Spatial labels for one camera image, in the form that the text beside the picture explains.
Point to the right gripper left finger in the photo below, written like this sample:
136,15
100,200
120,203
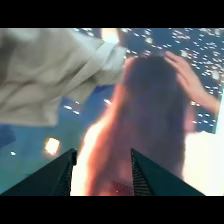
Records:
55,178

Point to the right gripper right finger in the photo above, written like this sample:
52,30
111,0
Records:
151,180

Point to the beige garment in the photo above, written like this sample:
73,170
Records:
43,73

